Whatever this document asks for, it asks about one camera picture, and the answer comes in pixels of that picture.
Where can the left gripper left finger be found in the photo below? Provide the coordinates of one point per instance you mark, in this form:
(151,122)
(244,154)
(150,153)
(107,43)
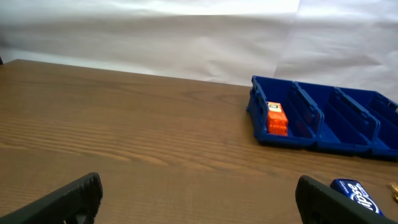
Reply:
(62,202)

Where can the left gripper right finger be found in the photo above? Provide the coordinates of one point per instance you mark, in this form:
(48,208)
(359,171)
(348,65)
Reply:
(329,207)

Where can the orange candy box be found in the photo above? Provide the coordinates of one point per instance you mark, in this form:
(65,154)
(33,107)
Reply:
(276,119)

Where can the gold candy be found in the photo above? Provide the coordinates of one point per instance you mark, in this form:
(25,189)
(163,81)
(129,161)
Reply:
(395,191)

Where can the blue tray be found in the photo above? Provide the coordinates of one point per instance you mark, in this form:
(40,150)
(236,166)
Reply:
(342,147)

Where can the blue candy pack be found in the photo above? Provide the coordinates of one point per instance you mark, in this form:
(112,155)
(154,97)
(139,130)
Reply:
(357,193)

